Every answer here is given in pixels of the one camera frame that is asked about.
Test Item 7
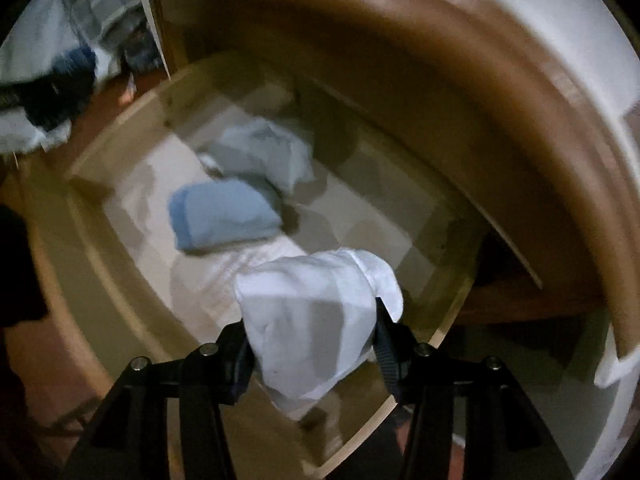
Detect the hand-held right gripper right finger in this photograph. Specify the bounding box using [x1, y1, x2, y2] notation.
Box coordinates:
[372, 297, 566, 480]

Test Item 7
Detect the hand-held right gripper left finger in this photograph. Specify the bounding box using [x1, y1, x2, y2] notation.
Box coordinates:
[62, 320, 256, 480]

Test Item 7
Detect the navy patterned underwear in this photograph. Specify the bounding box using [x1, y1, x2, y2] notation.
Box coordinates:
[50, 46, 98, 81]

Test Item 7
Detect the large white underwear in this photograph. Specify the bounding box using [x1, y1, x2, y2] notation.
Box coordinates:
[235, 249, 405, 401]

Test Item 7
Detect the wooden drawer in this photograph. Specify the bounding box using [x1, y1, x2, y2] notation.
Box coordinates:
[65, 52, 488, 476]

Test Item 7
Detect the pale grey-blue underwear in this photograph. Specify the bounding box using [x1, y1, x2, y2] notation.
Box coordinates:
[197, 119, 316, 196]

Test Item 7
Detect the checkered drawer liner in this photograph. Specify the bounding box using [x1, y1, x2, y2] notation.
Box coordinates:
[105, 75, 451, 341]

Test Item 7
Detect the dark blue patterned bag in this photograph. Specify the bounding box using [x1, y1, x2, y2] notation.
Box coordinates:
[120, 15, 163, 76]

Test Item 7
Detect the grey plaid cloth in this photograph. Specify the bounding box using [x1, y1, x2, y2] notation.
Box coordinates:
[55, 0, 151, 41]

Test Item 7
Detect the wooden nightstand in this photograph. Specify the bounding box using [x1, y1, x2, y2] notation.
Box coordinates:
[120, 0, 631, 361]

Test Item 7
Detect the dotted white cloth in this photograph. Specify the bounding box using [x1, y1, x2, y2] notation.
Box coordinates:
[445, 0, 640, 391]

